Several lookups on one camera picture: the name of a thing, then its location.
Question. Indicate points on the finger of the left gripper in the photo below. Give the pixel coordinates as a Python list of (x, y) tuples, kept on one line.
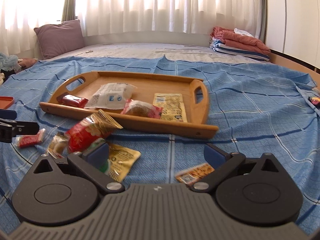
[(24, 128), (8, 114)]

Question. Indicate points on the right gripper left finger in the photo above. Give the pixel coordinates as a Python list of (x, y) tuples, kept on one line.
[(87, 165)]

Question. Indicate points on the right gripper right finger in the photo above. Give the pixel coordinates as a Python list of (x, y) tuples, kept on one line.
[(224, 165)]

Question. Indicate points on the red biscuit pack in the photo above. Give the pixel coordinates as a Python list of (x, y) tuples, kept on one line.
[(30, 140)]

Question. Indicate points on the green snack packet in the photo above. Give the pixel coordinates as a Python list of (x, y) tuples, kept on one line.
[(98, 155)]

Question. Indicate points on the red nut snack bag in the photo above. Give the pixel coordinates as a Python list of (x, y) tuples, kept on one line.
[(89, 129)]

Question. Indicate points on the clear beige snack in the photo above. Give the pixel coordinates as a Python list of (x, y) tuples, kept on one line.
[(57, 145)]

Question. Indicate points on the orange plastic lid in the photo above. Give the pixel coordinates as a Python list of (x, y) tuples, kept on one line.
[(6, 102)]

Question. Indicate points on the yellow snack pouch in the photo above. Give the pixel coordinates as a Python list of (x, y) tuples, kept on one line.
[(120, 161)]

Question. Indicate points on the orange cracker packet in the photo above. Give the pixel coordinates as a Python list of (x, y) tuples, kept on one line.
[(194, 174)]

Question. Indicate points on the dark red chocolate bar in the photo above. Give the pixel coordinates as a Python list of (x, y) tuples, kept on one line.
[(71, 100)]

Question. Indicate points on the blue checked bedsheet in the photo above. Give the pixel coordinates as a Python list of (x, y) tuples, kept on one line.
[(258, 108)]

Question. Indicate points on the white snack packet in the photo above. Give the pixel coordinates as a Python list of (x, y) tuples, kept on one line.
[(111, 96)]

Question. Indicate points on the pink wrapped brown pastry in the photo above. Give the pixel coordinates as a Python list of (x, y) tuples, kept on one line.
[(142, 109)]

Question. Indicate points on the yellow flat snack packet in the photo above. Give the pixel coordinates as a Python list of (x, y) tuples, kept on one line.
[(172, 105)]

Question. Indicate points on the wooden serving tray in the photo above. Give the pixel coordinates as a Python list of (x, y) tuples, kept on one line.
[(194, 92)]

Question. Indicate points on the purple pillow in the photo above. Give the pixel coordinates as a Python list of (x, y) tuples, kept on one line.
[(58, 39)]

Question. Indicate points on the small colourful toy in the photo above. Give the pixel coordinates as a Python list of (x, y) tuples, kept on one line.
[(315, 101)]

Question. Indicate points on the grey-green drape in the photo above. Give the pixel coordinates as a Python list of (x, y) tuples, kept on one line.
[(68, 12)]

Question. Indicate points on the striped blue folded towel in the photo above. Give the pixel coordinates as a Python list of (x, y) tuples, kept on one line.
[(217, 46)]

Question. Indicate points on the folded red blanket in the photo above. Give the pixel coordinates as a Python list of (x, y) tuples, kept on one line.
[(244, 42)]

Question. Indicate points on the white wardrobe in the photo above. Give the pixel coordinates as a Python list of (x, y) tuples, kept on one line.
[(293, 29)]

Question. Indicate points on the white sheer curtain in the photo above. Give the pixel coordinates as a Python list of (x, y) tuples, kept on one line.
[(103, 17)]

